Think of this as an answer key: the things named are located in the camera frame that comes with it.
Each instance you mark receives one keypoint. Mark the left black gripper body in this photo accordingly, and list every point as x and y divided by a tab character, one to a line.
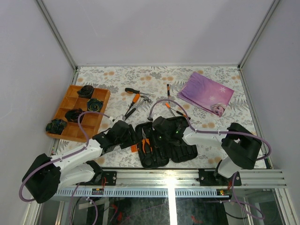
130	139

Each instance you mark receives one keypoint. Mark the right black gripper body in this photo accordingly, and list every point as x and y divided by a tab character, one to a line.
164	137

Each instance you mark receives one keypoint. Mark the orange handled pliers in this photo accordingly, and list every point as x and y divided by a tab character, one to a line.
147	149

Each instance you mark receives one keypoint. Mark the black plastic tool case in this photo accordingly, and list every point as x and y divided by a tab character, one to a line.
163	152

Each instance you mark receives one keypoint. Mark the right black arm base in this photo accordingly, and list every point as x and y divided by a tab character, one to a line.
210	178

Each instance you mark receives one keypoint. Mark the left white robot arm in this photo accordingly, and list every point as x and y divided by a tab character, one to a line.
47	175

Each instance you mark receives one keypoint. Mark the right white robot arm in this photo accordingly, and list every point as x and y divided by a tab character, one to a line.
239	144

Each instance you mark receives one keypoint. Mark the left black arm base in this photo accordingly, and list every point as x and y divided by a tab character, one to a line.
105	178

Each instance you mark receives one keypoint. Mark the orange black utility tool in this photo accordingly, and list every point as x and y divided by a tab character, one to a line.
182	114

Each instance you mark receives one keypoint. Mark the dark rolled band middle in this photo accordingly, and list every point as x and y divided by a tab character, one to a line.
94	105

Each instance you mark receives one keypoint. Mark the dark rolled band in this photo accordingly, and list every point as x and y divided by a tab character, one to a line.
72	115
94	105
86	92

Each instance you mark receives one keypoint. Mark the small claw hammer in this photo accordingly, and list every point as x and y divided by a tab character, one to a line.
136	106

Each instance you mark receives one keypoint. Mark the small precision screwdriver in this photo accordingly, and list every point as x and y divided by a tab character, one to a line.
168	90

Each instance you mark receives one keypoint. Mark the purple printed pouch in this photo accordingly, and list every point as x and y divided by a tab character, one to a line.
207	94

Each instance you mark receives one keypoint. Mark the dark rolled band lower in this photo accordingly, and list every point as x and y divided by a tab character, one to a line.
72	115

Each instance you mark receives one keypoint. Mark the dark rolled band top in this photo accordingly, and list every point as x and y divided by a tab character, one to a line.
86	92

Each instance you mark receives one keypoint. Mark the orange compartment tray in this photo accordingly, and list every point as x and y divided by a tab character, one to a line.
88	122

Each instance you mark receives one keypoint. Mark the dark rolled band outside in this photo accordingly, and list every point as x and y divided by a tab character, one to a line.
56	126

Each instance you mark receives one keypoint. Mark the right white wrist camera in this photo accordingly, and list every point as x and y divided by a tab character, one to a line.
154	117

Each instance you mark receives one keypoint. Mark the orange handled screwdriver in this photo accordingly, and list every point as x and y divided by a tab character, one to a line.
135	99

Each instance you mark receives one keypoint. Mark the black handled screwdriver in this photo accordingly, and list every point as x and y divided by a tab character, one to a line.
133	91

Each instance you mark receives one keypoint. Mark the aluminium front rail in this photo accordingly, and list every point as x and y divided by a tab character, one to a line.
157	183

